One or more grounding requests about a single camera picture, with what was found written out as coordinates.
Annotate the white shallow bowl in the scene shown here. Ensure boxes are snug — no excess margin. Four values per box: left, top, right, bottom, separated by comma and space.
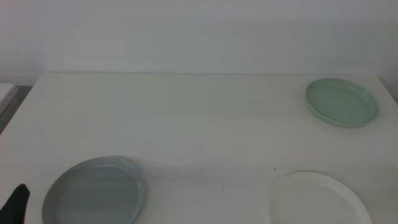
267, 170, 373, 224

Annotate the grey shallow bowl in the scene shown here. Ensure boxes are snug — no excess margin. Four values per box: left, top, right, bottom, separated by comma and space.
41, 155, 146, 224

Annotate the pale green shallow bowl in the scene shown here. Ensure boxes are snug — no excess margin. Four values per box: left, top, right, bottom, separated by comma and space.
305, 77, 380, 129

